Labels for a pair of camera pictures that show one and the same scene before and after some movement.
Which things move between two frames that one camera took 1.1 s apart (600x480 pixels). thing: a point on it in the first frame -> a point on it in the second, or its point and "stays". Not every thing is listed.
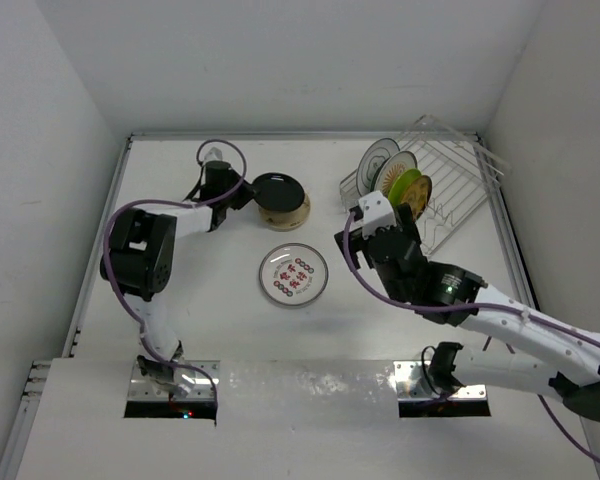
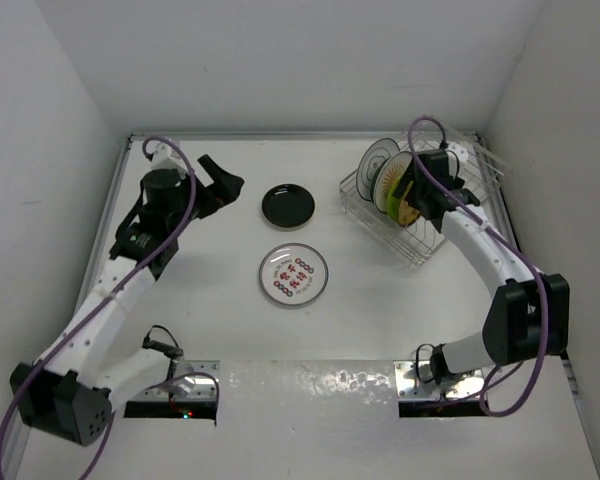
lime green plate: [399, 184] stays
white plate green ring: [371, 159] stays
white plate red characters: [293, 274] stays
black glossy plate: [278, 191] -> [288, 206]
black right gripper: [405, 222] -> [405, 183]
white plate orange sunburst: [389, 168] stays
